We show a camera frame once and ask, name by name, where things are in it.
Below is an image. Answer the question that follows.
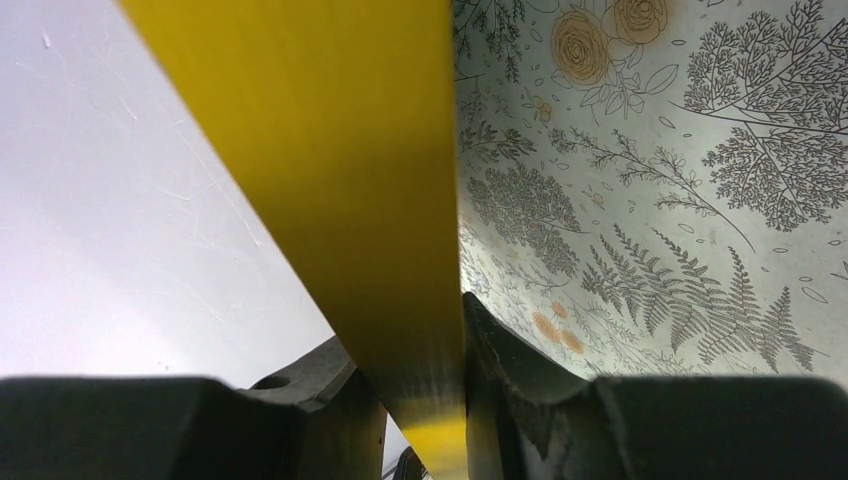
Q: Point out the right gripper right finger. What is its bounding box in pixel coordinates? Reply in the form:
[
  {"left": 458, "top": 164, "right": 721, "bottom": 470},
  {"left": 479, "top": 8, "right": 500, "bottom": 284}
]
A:
[{"left": 463, "top": 293, "right": 847, "bottom": 479}]

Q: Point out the floral patterned table mat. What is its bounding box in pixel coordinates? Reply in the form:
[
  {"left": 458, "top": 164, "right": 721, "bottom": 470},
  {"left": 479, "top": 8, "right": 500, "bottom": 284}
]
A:
[{"left": 452, "top": 1, "right": 847, "bottom": 383}]

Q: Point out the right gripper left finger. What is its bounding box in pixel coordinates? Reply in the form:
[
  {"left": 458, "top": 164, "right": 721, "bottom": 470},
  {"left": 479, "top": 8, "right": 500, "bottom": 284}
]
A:
[{"left": 1, "top": 339, "right": 387, "bottom": 479}]

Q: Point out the yellow wooden picture frame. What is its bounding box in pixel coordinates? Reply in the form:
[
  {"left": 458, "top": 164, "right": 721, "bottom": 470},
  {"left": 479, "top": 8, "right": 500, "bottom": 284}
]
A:
[{"left": 122, "top": 1, "right": 469, "bottom": 479}]

